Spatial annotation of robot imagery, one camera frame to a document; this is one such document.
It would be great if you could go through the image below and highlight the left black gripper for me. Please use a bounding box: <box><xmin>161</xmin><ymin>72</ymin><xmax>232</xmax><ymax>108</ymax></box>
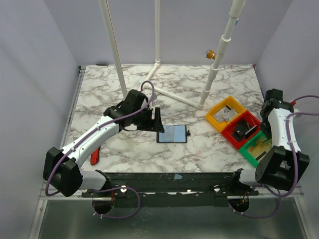
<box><xmin>133</xmin><ymin>107</ymin><xmax>164</xmax><ymax>133</ymax></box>

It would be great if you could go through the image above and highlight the black leather card holder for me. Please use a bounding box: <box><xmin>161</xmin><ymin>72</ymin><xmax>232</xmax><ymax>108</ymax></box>
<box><xmin>157</xmin><ymin>125</ymin><xmax>191</xmax><ymax>143</ymax></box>

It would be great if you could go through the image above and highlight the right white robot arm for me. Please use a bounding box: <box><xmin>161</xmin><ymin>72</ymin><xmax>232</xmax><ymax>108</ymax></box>
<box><xmin>229</xmin><ymin>89</ymin><xmax>310</xmax><ymax>197</ymax></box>

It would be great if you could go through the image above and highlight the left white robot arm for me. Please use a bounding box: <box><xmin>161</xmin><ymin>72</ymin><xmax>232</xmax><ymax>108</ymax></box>
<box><xmin>43</xmin><ymin>90</ymin><xmax>164</xmax><ymax>197</ymax></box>

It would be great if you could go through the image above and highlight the red plastic bin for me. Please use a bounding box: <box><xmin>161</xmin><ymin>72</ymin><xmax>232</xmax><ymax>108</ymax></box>
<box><xmin>221</xmin><ymin>111</ymin><xmax>261</xmax><ymax>149</ymax></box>

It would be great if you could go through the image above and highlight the yellow plastic bin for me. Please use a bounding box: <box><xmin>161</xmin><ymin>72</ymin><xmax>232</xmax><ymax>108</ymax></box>
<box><xmin>205</xmin><ymin>96</ymin><xmax>247</xmax><ymax>132</ymax></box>

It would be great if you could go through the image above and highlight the green plastic bin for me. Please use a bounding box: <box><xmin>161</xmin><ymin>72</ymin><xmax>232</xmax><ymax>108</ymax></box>
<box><xmin>239</xmin><ymin>131</ymin><xmax>272</xmax><ymax>168</ymax></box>

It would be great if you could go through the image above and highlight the orange knob on pipe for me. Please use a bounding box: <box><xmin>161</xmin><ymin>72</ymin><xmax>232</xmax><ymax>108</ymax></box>
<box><xmin>205</xmin><ymin>49</ymin><xmax>217</xmax><ymax>60</ymax></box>

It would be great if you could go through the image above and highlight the red black handled tool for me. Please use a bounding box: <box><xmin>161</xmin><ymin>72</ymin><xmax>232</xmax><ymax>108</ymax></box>
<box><xmin>90</xmin><ymin>147</ymin><xmax>100</xmax><ymax>166</ymax></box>

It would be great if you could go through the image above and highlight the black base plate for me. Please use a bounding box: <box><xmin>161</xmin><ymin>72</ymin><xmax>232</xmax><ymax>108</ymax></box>
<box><xmin>82</xmin><ymin>172</ymin><xmax>259</xmax><ymax>208</ymax></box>

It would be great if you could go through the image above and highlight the left aluminium side rail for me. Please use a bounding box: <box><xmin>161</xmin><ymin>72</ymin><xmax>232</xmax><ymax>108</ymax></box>
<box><xmin>58</xmin><ymin>66</ymin><xmax>86</xmax><ymax>149</ymax></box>

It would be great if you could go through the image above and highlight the white PVC pipe frame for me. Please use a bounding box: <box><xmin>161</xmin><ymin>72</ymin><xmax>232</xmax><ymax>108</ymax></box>
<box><xmin>99</xmin><ymin>0</ymin><xmax>246</xmax><ymax>110</ymax></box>

